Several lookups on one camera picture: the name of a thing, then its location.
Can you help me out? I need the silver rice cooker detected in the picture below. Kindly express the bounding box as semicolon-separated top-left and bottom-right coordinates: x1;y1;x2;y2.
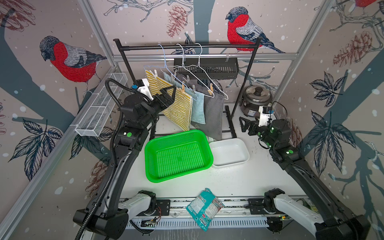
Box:
240;85;273;118

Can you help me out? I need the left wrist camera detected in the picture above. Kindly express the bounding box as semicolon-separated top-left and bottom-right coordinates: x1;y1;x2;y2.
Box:
132;78;154;101

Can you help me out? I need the black clothes rack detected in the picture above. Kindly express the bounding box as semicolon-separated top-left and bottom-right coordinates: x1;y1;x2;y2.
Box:
113;36;262;138

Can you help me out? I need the white wire hanger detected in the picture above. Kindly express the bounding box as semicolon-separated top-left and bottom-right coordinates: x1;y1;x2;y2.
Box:
172;44;211;98
182;52;218;94

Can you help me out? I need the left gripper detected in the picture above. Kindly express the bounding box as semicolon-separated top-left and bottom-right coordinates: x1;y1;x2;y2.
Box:
139;84;175;129

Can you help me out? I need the dark grey towel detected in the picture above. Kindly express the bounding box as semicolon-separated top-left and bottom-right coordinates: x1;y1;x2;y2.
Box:
177;74;225;141

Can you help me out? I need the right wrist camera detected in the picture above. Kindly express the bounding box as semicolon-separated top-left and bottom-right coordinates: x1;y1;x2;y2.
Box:
259;106;273;127

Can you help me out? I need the white plastic tray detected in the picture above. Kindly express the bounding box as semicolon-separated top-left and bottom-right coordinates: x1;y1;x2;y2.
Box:
209;138;250;168

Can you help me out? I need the white wire hanger rear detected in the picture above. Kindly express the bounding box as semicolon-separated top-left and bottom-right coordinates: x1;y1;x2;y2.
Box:
182;52;218;94

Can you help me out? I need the light blue towel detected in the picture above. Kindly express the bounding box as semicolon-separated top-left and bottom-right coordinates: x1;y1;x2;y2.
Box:
164;72;206;125

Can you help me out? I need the teal snack packet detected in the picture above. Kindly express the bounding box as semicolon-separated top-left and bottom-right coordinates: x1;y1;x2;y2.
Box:
187;188;224;232

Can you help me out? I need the green plastic basket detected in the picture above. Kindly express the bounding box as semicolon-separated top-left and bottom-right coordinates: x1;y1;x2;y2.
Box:
145;130;214;183

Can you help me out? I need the white wire hanger front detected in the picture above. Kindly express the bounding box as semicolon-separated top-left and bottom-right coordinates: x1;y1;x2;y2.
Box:
172;44;211;98

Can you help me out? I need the orange clothespin on grey towel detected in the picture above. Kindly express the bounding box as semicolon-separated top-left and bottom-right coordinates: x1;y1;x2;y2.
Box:
209;83;215;97

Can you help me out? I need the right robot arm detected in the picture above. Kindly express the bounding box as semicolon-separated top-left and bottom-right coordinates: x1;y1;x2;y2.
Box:
239;117;371;240

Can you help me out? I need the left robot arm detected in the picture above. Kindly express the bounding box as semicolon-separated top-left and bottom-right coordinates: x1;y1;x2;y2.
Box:
73;86;176;240

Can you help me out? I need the light blue wire hanger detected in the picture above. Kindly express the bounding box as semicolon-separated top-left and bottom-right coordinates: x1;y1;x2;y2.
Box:
144;44;187;87

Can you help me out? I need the black perforated wall basket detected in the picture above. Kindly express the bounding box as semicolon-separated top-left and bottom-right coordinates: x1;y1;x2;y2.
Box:
174;58;239;80

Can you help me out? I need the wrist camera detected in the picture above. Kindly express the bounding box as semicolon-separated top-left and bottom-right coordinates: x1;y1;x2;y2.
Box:
259;106;273;127
132;78;154;101

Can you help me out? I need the white wire mesh shelf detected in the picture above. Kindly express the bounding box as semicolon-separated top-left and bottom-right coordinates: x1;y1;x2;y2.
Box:
75;73;128;137

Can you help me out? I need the yellow striped towel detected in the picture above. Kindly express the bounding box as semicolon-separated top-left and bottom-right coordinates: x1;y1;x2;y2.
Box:
146;71;193;132

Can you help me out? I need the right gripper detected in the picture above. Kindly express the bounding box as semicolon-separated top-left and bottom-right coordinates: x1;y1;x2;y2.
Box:
241;114;278;151

